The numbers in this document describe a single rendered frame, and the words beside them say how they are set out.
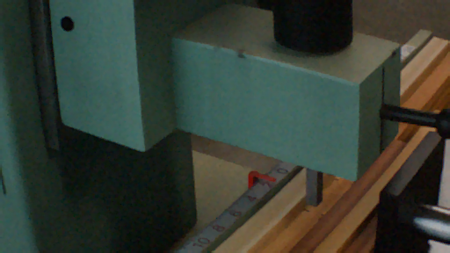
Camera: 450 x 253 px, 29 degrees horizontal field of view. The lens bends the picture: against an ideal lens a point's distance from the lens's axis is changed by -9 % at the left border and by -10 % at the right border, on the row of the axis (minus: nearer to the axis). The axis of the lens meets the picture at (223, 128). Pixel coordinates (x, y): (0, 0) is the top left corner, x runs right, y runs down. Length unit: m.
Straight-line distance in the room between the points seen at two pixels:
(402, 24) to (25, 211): 2.78
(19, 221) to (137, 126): 0.14
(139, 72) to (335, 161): 0.13
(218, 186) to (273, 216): 0.31
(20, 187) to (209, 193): 0.31
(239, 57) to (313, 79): 0.05
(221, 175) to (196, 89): 0.36
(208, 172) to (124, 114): 0.37
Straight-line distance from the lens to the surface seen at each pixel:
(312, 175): 0.63
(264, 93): 0.58
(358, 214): 0.62
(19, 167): 0.66
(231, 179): 0.95
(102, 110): 0.62
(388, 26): 3.33
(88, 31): 0.60
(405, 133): 0.76
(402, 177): 0.59
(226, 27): 0.61
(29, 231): 0.69
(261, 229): 0.62
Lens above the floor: 1.31
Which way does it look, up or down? 30 degrees down
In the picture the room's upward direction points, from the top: 3 degrees counter-clockwise
